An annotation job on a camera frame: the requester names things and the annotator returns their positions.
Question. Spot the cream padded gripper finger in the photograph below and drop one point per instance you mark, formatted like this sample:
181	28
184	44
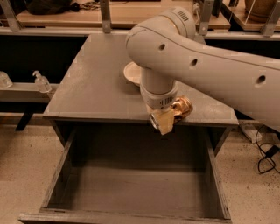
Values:
164	120

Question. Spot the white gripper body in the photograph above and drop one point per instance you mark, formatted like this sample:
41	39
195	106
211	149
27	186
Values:
157	101

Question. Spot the crushed orange soda can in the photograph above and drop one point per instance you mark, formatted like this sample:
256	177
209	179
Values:
182	108

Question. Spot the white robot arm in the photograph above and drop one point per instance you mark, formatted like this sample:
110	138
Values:
164	47

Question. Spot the open grey top drawer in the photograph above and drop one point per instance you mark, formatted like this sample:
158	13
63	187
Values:
114	174

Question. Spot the grey wooden cabinet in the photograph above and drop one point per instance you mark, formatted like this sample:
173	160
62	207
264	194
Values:
94	90

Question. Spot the light wooden desk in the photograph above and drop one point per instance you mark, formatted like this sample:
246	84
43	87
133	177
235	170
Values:
123	13

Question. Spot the clear pump bottle left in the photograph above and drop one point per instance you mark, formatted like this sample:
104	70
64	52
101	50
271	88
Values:
42	82

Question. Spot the brown basket top right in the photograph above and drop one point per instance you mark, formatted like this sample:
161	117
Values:
259	10

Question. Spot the clear bottle far left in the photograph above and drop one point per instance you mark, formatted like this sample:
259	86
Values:
5	81

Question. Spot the black bag on desk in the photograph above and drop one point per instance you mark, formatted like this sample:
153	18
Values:
50	7

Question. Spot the grey metal shelf rail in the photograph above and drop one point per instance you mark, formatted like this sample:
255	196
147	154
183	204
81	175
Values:
25	92

